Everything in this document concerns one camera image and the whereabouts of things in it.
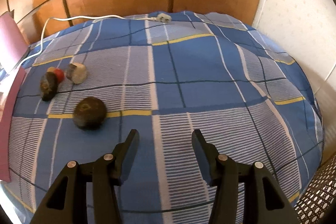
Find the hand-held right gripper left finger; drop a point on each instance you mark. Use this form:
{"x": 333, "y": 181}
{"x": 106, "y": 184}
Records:
{"x": 128, "y": 161}

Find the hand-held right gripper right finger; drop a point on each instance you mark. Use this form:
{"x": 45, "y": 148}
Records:
{"x": 203, "y": 161}

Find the dark brown avocado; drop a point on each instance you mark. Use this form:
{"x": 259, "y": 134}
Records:
{"x": 48, "y": 87}
{"x": 89, "y": 113}

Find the dark-skinned cut yam chunk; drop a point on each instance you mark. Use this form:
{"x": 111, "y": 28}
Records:
{"x": 77, "y": 74}

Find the small red tomato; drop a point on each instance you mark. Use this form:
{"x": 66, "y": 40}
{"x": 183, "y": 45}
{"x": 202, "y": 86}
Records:
{"x": 59, "y": 74}

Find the small tan round longan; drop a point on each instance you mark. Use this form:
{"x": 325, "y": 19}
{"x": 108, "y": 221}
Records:
{"x": 51, "y": 69}

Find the pink shallow cardboard box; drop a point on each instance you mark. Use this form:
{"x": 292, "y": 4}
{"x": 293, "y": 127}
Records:
{"x": 10, "y": 134}

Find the woven rattan chair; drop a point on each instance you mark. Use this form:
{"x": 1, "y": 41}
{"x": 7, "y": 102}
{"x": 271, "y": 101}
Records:
{"x": 320, "y": 195}

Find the pink electric kettle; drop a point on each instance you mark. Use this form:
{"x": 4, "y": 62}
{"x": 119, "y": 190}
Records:
{"x": 9, "y": 40}

